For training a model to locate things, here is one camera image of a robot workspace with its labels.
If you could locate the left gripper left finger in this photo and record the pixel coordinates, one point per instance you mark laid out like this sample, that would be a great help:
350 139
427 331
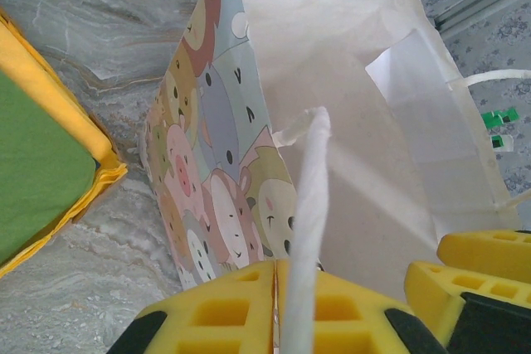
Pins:
215 312

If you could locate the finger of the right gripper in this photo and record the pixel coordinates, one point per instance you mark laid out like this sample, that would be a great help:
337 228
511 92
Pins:
485 248
489 287

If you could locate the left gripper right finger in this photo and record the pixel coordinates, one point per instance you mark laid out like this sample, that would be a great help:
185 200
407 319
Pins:
357 321

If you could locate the white cartoon print paper bag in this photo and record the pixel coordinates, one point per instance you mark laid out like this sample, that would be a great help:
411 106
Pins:
352 80

